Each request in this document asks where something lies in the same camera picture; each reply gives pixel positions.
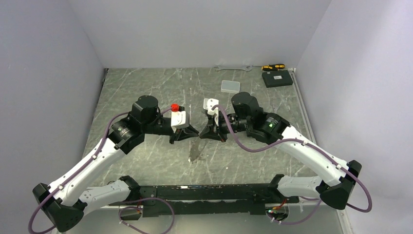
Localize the metal keyring disc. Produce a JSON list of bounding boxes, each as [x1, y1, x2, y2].
[[188, 137, 207, 163]]

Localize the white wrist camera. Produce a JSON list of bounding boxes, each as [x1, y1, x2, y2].
[[203, 98, 220, 126], [170, 103, 190, 132]]

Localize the silver open-end wrench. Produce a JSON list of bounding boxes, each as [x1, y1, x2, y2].
[[214, 65, 252, 72]]

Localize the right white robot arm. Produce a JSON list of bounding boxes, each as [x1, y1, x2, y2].
[[200, 92, 362, 210]]

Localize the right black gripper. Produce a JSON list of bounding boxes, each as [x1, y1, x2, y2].
[[200, 111, 252, 142]]

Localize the black rectangular box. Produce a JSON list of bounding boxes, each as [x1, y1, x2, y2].
[[262, 70, 293, 88]]

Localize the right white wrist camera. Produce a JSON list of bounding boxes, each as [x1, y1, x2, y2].
[[203, 98, 220, 126]]

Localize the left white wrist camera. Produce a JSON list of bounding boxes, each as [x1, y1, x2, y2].
[[170, 103, 190, 132]]

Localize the white plastic box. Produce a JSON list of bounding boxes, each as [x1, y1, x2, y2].
[[221, 80, 241, 94]]

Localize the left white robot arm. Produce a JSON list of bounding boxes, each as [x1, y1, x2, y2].
[[33, 95, 199, 233]]

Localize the yellow black screwdriver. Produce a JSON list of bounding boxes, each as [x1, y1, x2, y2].
[[261, 64, 285, 72]]

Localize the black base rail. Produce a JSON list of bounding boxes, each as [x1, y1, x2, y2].
[[113, 183, 299, 217]]

